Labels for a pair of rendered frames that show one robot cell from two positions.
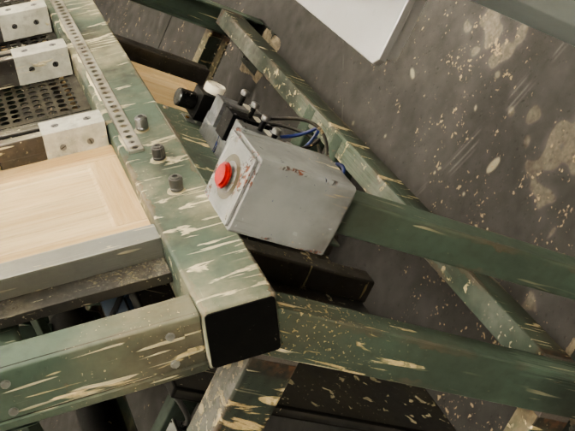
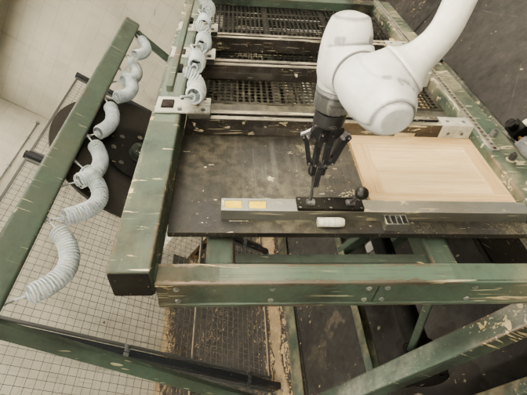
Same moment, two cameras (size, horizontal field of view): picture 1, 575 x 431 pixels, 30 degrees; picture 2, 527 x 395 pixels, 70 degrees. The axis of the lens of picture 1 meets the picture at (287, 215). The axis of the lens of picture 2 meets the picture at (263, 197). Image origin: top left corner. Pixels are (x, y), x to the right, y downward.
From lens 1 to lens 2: 105 cm
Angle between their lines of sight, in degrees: 15
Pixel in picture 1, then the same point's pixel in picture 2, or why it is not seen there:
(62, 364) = (506, 285)
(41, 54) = not seen: hidden behind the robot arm
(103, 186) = (476, 164)
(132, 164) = (496, 158)
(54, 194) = (448, 161)
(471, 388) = not seen: outside the picture
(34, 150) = (434, 132)
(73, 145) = (452, 134)
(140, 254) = (517, 218)
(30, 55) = not seen: hidden behind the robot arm
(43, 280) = (466, 218)
